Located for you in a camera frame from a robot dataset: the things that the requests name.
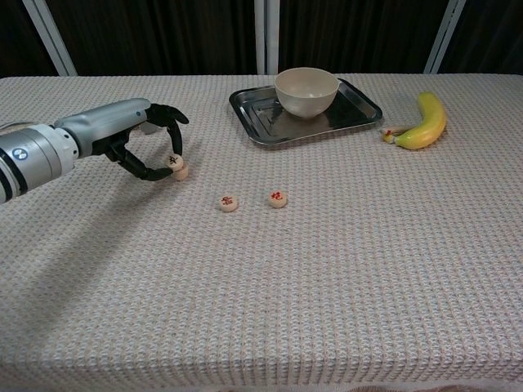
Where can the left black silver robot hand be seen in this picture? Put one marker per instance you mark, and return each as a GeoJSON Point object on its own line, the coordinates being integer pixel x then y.
{"type": "Point", "coordinates": [106, 120]}

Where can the chess piece black character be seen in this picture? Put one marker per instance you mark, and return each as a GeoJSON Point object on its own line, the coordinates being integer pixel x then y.
{"type": "Point", "coordinates": [174, 161]}
{"type": "Point", "coordinates": [181, 176]}

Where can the chess piece red character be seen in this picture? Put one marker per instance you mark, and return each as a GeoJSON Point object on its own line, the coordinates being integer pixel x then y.
{"type": "Point", "coordinates": [278, 199]}
{"type": "Point", "coordinates": [184, 167]}
{"type": "Point", "coordinates": [228, 203]}

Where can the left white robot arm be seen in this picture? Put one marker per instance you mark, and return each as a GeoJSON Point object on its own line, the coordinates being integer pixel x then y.
{"type": "Point", "coordinates": [37, 157]}

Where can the wooden toy hammer grey head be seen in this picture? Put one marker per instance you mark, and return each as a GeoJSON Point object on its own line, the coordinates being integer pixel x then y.
{"type": "Point", "coordinates": [149, 128]}

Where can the black curtain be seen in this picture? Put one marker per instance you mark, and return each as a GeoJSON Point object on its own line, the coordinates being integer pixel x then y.
{"type": "Point", "coordinates": [163, 32]}

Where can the cream bowl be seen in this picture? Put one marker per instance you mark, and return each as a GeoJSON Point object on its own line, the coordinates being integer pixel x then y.
{"type": "Point", "coordinates": [306, 100]}

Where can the stainless steel tray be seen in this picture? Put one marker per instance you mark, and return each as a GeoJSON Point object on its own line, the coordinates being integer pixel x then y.
{"type": "Point", "coordinates": [351, 114]}

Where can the beige woven tablecloth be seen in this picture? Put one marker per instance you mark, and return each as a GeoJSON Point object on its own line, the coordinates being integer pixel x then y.
{"type": "Point", "coordinates": [327, 265]}

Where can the yellow banana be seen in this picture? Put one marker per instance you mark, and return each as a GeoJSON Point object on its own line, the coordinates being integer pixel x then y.
{"type": "Point", "coordinates": [429, 126]}

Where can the white frame post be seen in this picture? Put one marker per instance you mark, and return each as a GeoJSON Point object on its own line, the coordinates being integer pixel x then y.
{"type": "Point", "coordinates": [443, 36]}
{"type": "Point", "coordinates": [51, 36]}
{"type": "Point", "coordinates": [266, 36]}

